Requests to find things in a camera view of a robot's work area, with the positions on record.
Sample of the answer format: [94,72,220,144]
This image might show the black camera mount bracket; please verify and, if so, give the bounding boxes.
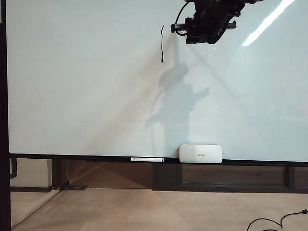
[170,17,193,34]

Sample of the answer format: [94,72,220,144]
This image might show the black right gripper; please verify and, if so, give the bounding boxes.
[186,4,241,45]

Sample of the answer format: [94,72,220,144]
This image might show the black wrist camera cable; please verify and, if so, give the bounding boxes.
[175,1,193,37]

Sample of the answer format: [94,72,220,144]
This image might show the dark vertical door frame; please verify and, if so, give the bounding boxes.
[0,0,12,231]

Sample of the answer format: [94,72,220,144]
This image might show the large white glass whiteboard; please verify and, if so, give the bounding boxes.
[4,0,308,162]

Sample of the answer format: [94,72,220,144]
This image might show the dark bent pipe bracket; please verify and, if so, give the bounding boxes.
[9,157,18,180]

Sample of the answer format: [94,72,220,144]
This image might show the black power cable with plug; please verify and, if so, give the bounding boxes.
[246,208,308,231]

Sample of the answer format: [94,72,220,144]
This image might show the black whiteboard stand frame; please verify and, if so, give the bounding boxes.
[9,152,308,193]

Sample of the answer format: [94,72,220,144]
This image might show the white rounded whiteboard eraser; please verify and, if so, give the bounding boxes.
[178,143,222,165]

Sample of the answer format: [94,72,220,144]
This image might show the white marker with black cap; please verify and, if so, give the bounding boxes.
[130,157,166,162]

